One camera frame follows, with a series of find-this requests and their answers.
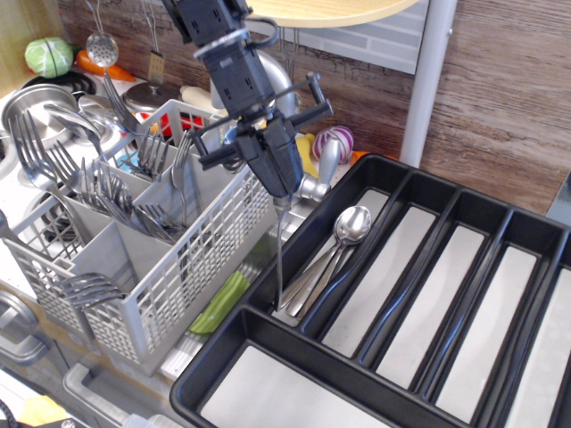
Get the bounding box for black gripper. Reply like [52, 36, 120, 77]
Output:
[191, 72, 333, 196]

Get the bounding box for small steel spoon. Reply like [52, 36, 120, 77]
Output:
[274, 195, 293, 312]

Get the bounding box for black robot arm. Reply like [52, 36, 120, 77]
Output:
[164, 1, 333, 198]

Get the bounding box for steel spoon in tray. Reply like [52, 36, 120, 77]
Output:
[285, 244, 355, 319]
[278, 205, 372, 317]

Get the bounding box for grey plastic cutlery basket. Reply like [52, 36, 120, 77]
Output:
[1, 98, 278, 378]

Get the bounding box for large steel ladle spoon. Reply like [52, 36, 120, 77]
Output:
[44, 103, 108, 163]

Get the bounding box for black cutlery tray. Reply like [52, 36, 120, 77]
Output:
[170, 154, 570, 427]

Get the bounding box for yellow toy banana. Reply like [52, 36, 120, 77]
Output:
[295, 135, 319, 178]

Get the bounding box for grey metal faucet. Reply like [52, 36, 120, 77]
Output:
[209, 48, 343, 207]

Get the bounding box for purple toy onion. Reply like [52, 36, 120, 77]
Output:
[310, 125, 355, 164]

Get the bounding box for steel fork centre compartment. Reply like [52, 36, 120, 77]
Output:
[170, 129, 192, 223]

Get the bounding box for steel pot lid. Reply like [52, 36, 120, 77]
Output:
[122, 82, 179, 112]

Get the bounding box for light wooden shelf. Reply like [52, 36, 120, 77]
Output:
[247, 0, 417, 29]

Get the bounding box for steel fork back left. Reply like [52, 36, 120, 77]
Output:
[103, 71, 144, 137]

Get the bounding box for hanging metal spatula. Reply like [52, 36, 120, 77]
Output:
[141, 0, 166, 86]

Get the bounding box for steel forks cluster middle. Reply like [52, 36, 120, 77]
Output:
[45, 143, 186, 243]

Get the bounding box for orange toy carrot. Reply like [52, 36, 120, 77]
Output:
[75, 49, 137, 82]

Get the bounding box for green plastic toy in sink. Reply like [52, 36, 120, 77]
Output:
[189, 271, 251, 334]

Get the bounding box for hanging steel skimmer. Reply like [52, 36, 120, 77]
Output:
[86, 1, 119, 69]

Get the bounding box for steel fork front corner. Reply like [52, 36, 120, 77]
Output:
[53, 272, 127, 309]

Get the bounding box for green toy cabbage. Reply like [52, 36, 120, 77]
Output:
[24, 37, 74, 78]

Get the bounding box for steel pot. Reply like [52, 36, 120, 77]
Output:
[1, 84, 78, 149]

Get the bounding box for grey metal shelf post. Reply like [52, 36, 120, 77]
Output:
[400, 0, 458, 168]

